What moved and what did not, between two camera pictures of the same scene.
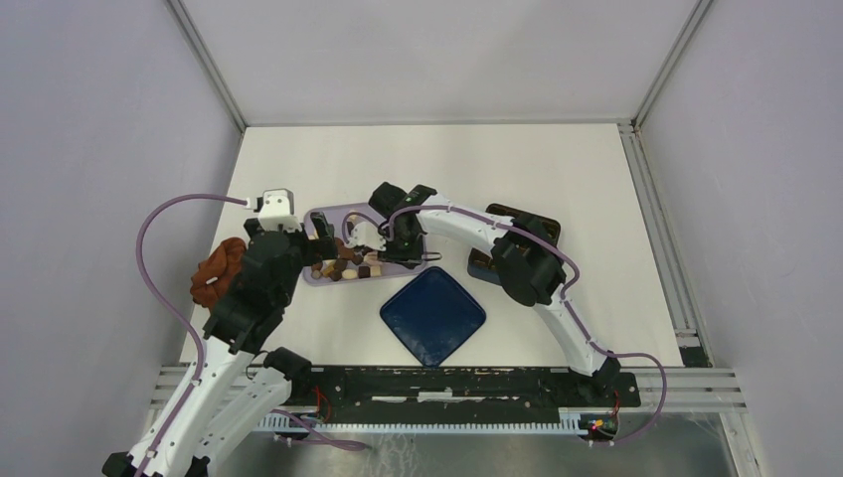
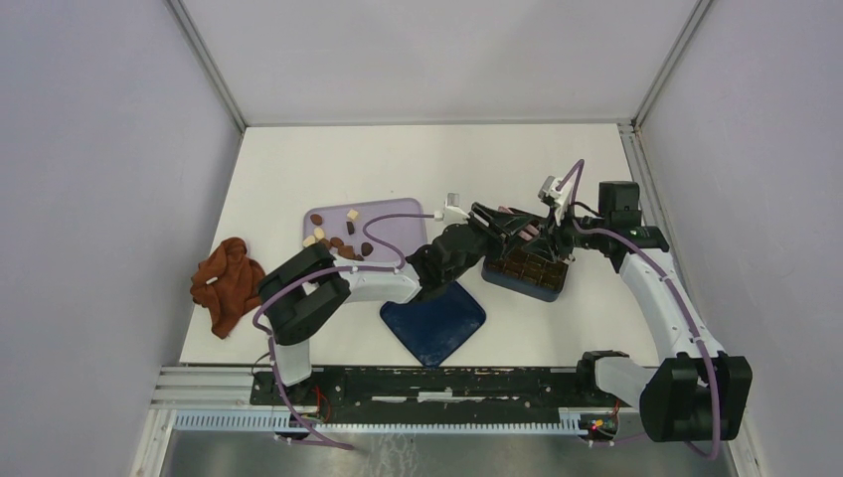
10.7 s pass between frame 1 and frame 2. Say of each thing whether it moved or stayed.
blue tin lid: stayed
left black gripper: moved
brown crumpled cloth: stayed
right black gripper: moved
